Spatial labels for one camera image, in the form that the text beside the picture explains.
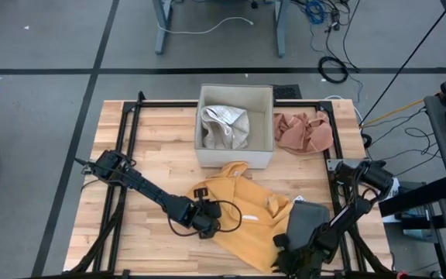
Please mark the white printed paper sheet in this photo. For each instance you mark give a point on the white printed paper sheet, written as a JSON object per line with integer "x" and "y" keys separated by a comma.
{"x": 396, "y": 188}

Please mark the beige fabric storage box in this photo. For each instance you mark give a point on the beige fabric storage box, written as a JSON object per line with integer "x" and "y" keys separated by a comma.
{"x": 230, "y": 159}

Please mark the black metal beam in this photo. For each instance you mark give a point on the black metal beam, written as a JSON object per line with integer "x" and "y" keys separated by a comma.
{"x": 420, "y": 197}

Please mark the salmon pink towel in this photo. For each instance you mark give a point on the salmon pink towel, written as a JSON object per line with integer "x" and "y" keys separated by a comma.
{"x": 304, "y": 133}

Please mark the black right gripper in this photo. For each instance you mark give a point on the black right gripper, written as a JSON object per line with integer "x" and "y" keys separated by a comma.
{"x": 298, "y": 261}

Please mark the black floor grille mat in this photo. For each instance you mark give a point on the black floor grille mat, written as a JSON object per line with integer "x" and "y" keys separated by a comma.
{"x": 287, "y": 91}

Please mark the grey metal mounting plate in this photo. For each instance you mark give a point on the grey metal mounting plate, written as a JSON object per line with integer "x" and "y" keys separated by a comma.
{"x": 333, "y": 163}
{"x": 88, "y": 168}

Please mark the yellow towel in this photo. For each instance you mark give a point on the yellow towel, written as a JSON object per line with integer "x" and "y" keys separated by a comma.
{"x": 254, "y": 232}

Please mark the black metal table frame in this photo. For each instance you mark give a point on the black metal table frame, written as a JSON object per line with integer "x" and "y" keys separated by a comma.
{"x": 130, "y": 124}

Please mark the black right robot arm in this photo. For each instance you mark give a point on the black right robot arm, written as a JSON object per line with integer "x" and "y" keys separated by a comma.
{"x": 347, "y": 217}

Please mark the grey waffle towel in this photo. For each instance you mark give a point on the grey waffle towel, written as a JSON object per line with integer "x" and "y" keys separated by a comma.
{"x": 308, "y": 219}

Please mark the grey desk leg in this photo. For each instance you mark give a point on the grey desk leg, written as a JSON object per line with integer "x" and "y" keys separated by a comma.
{"x": 281, "y": 27}
{"x": 162, "y": 27}

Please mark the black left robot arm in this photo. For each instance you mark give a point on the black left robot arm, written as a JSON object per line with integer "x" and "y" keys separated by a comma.
{"x": 149, "y": 191}

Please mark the white plaid towel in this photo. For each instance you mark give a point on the white plaid towel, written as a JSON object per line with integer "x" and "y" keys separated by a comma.
{"x": 225, "y": 126}

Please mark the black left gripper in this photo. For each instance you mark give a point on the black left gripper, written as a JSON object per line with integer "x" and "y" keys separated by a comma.
{"x": 207, "y": 217}

